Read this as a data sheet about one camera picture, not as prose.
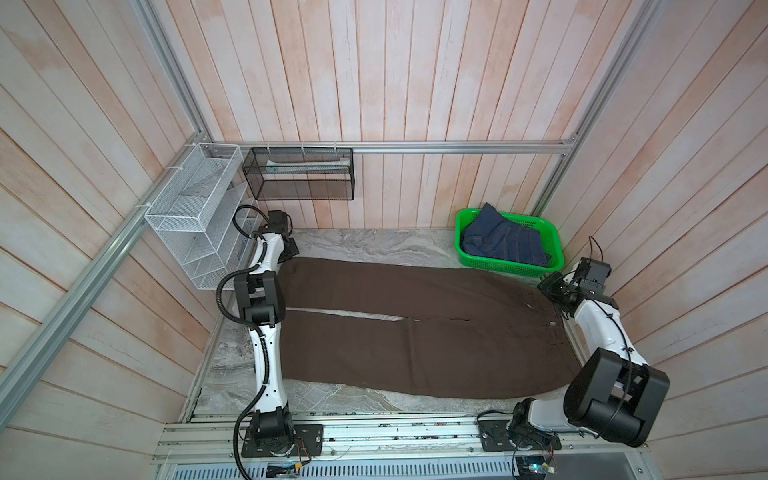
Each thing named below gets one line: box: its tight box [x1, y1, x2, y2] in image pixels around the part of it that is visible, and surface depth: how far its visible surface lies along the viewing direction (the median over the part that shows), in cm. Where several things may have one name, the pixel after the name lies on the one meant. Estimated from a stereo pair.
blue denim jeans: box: [460, 202, 552, 267], surface depth 109 cm
